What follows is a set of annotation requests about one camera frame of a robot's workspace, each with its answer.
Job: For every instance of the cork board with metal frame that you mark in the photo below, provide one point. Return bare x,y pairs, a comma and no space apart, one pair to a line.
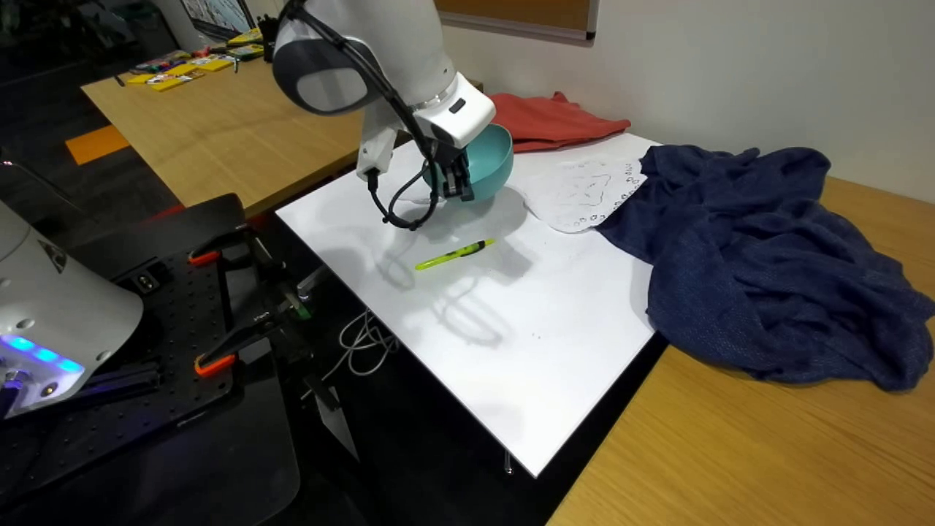
528,13

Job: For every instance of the wooden table beside cloth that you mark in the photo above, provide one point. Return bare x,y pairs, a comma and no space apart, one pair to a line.
762,455

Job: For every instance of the blue bowl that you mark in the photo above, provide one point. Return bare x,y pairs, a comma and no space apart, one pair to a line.
489,162

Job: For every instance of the black clamp with orange tips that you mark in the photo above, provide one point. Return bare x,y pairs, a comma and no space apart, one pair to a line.
243,338
223,251

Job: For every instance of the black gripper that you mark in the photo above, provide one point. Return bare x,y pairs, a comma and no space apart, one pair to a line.
442,153

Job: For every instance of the orange cloth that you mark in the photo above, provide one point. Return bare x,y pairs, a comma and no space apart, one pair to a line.
556,119

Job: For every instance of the wooden table with tools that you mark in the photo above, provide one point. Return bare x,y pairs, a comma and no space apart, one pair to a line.
223,127

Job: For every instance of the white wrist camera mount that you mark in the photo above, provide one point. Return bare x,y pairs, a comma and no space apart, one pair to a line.
379,150

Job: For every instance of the yellow marker pen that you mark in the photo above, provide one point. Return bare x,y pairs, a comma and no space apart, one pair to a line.
454,254

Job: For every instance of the white device with lights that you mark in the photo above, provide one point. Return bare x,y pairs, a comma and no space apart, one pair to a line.
176,292

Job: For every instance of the orange floor mat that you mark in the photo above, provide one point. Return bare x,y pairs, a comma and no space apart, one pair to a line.
94,144

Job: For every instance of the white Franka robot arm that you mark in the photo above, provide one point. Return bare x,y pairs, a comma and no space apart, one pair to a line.
391,37

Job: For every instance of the yellow tool pile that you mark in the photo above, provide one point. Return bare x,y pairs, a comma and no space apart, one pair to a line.
179,74

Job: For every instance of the white patterned cloth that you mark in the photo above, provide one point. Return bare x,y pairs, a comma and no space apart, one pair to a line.
585,189

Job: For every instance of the navy blue cloth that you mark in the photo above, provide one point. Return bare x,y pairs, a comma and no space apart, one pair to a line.
778,263

